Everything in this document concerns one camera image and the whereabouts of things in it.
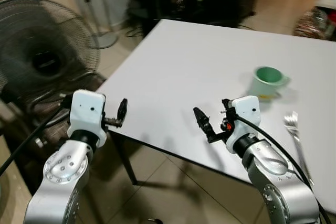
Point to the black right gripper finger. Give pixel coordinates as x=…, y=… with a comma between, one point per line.
x=227, y=106
x=202, y=119

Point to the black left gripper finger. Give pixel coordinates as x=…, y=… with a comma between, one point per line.
x=122, y=109

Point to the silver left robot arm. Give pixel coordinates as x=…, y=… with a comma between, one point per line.
x=63, y=177

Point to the black table leg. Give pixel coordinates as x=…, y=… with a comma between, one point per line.
x=126, y=161

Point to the green mug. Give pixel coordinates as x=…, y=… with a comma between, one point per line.
x=265, y=85

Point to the metal fork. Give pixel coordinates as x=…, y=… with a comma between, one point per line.
x=296, y=137

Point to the large black floor fan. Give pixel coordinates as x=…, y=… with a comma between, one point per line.
x=47, y=61

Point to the black shelf unit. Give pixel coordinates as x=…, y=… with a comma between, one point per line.
x=210, y=11

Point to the black bag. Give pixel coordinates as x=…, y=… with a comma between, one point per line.
x=143, y=6

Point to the patterned brown bag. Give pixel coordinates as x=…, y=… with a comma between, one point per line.
x=312, y=24

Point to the white rack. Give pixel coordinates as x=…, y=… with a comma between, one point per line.
x=326, y=1

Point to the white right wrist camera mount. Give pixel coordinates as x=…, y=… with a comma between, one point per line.
x=247, y=114

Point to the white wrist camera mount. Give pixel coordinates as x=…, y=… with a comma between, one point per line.
x=86, y=111
x=247, y=114

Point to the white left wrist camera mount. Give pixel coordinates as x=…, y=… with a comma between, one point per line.
x=86, y=111

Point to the grey pedestal fan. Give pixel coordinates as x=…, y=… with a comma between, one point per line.
x=105, y=40

